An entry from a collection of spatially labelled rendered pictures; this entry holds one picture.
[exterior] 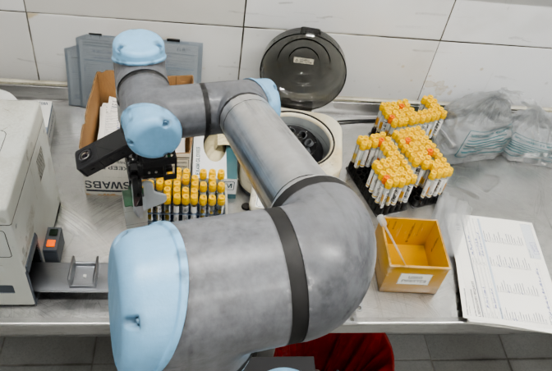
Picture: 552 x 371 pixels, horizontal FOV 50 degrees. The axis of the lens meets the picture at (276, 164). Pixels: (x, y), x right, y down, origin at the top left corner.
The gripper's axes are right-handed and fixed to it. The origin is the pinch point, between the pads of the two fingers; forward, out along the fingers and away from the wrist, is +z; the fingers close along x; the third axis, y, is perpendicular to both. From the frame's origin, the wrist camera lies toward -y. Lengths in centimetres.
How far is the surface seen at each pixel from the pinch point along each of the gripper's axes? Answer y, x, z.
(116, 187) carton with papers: -1.8, 21.9, 19.6
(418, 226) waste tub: 61, -7, 15
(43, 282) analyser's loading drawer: -18.4, -1.5, 18.4
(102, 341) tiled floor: -11, 33, 110
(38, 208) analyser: -17.5, 8.8, 8.1
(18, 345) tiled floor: -38, 38, 110
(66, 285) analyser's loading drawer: -14.3, -3.0, 18.4
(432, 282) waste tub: 59, -19, 18
